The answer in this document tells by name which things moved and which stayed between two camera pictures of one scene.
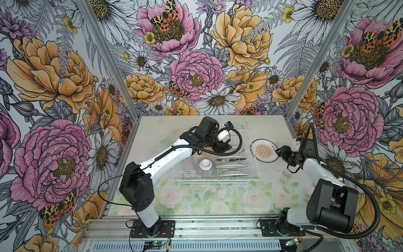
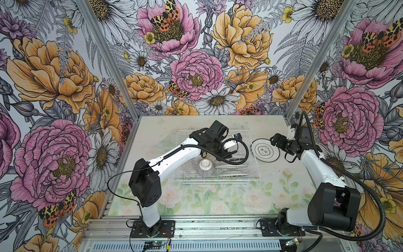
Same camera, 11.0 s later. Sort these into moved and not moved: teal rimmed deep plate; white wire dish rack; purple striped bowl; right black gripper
Moved: right black gripper
Not moved: white wire dish rack; teal rimmed deep plate; purple striped bowl
